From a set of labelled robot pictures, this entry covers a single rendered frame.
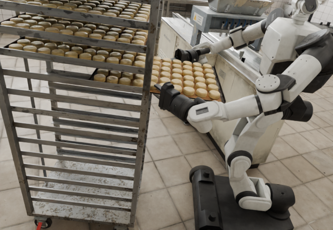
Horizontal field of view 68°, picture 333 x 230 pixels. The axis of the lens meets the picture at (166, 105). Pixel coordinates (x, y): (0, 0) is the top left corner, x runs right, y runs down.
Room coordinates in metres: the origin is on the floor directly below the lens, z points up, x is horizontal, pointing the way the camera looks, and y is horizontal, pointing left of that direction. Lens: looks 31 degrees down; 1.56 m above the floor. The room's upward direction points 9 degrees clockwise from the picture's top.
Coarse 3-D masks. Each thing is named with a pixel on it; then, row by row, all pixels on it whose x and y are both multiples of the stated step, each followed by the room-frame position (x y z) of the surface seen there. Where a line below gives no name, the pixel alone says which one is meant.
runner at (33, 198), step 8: (32, 200) 0.89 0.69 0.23; (40, 200) 0.89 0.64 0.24; (48, 200) 0.89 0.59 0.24; (56, 200) 0.90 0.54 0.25; (64, 200) 0.92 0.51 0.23; (104, 208) 0.91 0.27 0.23; (112, 208) 0.91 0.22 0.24; (120, 208) 0.91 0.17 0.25; (128, 208) 0.92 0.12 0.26; (136, 208) 0.95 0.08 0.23
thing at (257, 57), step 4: (224, 36) 2.75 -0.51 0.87; (228, 36) 2.68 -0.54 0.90; (244, 48) 2.38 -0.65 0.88; (248, 48) 2.34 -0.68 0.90; (244, 52) 2.36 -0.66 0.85; (248, 52) 2.31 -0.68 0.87; (252, 52) 2.25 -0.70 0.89; (248, 56) 2.29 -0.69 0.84; (252, 56) 2.24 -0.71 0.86; (256, 56) 2.19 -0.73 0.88; (260, 56) 2.15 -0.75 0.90; (256, 60) 2.17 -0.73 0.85; (260, 60) 2.13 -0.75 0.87
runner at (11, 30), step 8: (0, 32) 0.89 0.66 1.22; (8, 32) 0.89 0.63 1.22; (16, 32) 0.89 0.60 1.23; (24, 32) 0.90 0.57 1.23; (32, 32) 0.90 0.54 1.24; (40, 32) 0.90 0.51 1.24; (48, 32) 0.90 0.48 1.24; (56, 40) 0.90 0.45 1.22; (64, 40) 0.90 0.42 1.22; (72, 40) 0.90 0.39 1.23; (80, 40) 0.91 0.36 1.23; (88, 40) 0.91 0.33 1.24; (96, 40) 0.91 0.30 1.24; (104, 40) 0.91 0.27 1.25; (112, 48) 0.91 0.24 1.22; (120, 48) 0.91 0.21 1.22; (128, 48) 0.91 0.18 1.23; (136, 48) 0.92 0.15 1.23; (144, 48) 0.92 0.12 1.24
